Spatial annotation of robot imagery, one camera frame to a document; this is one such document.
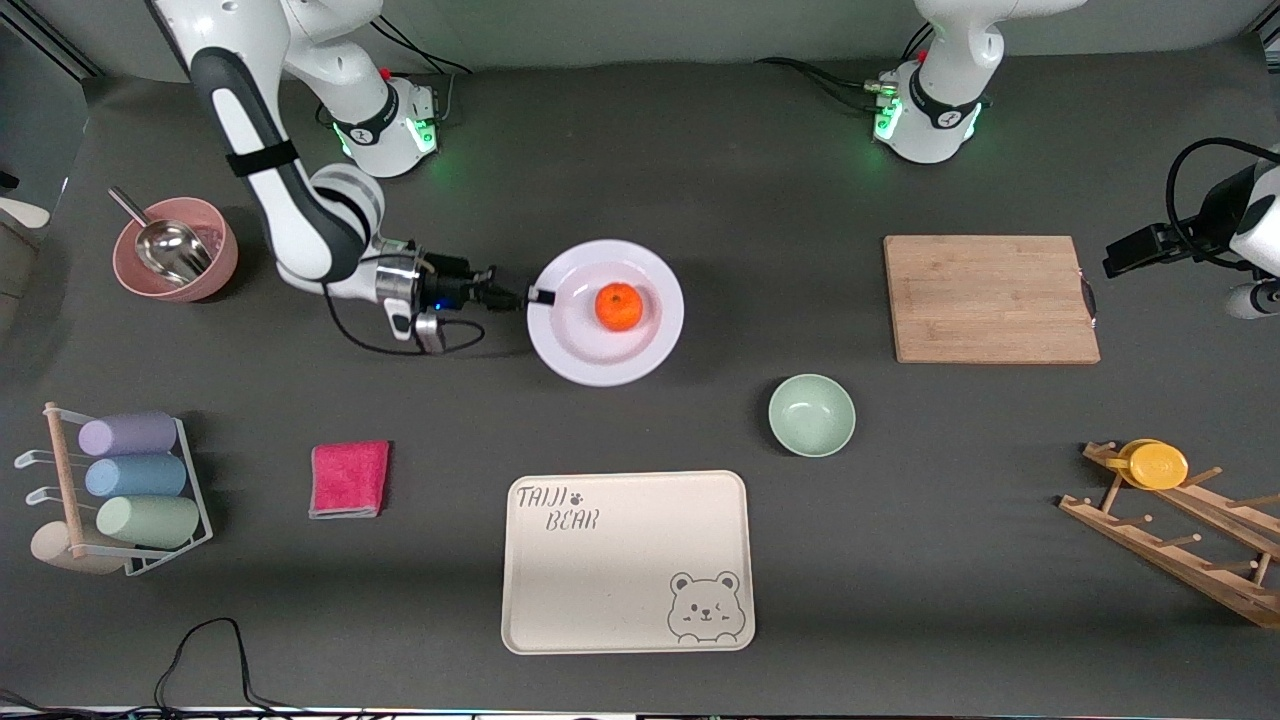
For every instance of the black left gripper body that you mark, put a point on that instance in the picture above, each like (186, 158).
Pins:
(1216, 216)

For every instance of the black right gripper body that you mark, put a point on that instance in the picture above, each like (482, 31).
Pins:
(449, 281)

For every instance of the white round plate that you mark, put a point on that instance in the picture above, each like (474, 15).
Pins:
(580, 350)

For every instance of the orange fruit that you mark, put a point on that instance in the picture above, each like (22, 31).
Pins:
(618, 306)

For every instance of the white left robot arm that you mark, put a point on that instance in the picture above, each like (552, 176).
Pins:
(940, 100)

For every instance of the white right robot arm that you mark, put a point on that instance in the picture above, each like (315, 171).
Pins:
(300, 210)

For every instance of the wooden cutting board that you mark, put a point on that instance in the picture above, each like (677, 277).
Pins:
(985, 300)

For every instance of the yellow cup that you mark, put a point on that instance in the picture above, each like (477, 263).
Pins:
(1158, 466)

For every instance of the pink folded cloth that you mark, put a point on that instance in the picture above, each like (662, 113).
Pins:
(350, 480)

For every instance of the pink bowl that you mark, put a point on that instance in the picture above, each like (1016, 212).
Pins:
(215, 270)

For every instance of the metal scoop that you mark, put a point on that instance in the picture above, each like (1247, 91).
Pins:
(170, 250)

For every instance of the beige bear print tray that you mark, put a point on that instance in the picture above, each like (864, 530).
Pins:
(620, 560)

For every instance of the wooden peg drying rack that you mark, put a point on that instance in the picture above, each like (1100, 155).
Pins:
(1180, 560)

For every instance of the pale green bowl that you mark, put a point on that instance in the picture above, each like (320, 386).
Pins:
(812, 416)

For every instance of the purple cup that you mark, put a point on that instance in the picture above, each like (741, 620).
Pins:
(128, 435)

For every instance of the blue cup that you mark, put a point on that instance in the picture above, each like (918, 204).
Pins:
(135, 477)

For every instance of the light green cup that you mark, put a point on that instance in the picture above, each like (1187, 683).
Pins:
(150, 521)

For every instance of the wooden rack rod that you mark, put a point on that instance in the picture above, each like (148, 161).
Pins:
(65, 480)

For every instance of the beige rounded object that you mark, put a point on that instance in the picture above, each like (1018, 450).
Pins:
(20, 212)

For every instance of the beige cup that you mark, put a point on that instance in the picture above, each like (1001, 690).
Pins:
(55, 548)

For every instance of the black metal frame bar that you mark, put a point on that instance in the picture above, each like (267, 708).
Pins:
(50, 48)

